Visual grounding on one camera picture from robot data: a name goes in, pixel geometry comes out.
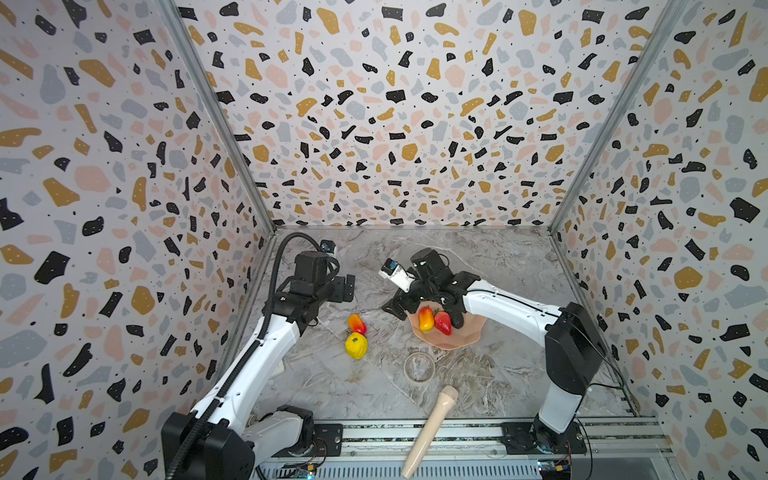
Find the yellow fake lemon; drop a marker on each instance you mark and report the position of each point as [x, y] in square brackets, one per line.
[356, 345]

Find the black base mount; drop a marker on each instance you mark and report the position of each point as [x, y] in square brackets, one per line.
[533, 437]
[325, 440]

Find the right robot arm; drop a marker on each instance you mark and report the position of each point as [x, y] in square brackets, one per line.
[574, 352]

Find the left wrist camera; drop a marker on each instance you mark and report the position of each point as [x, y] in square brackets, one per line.
[328, 246]

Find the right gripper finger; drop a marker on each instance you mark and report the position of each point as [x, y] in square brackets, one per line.
[456, 312]
[399, 307]

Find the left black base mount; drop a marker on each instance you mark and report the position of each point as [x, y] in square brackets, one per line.
[325, 440]

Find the aluminium front rail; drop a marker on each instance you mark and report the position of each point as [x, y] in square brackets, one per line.
[617, 448]

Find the clear glass jar lid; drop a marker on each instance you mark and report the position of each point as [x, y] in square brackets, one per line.
[419, 367]

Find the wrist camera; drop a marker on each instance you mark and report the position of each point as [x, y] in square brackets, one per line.
[328, 246]
[391, 270]

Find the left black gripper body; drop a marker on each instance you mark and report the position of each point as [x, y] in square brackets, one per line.
[323, 293]

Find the red-orange fake mango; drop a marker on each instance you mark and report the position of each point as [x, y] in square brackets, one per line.
[426, 320]
[357, 325]

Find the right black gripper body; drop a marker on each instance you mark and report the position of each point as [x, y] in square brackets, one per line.
[433, 293]

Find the pink scalloped fruit bowl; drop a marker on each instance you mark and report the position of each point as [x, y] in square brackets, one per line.
[447, 339]

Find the red fake strawberry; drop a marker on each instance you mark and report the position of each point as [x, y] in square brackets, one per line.
[443, 323]

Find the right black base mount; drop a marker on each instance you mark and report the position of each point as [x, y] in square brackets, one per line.
[533, 437]

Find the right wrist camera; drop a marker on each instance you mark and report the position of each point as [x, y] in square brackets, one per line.
[391, 270]

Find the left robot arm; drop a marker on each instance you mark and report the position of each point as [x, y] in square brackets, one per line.
[246, 372]

